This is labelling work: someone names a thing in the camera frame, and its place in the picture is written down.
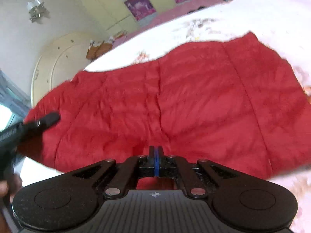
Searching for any floral white bed sheet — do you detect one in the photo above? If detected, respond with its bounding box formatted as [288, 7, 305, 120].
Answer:
[19, 0, 311, 233]

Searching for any person's left hand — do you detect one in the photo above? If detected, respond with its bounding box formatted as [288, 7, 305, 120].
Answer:
[0, 175, 23, 204]

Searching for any grey-blue curtain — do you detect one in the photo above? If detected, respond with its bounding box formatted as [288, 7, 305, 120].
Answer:
[0, 69, 31, 129]

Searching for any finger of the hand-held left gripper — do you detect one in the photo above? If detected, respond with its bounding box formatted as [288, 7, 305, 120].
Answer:
[22, 112, 61, 139]

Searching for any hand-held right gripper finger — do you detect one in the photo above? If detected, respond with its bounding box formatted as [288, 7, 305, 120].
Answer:
[72, 146, 157, 199]
[155, 146, 241, 199]

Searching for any cream wardrobe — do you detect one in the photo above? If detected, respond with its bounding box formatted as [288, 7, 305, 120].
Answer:
[60, 0, 219, 31]

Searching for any glass wall lamp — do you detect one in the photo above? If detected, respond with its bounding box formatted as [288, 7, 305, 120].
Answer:
[26, 0, 51, 24]

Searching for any red puffer jacket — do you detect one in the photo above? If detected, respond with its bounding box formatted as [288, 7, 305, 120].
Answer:
[18, 31, 311, 191]

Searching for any brown handbag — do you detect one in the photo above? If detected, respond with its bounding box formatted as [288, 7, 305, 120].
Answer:
[87, 39, 114, 60]

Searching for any cream rounded headboard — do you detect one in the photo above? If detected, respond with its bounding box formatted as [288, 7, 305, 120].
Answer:
[31, 31, 98, 108]

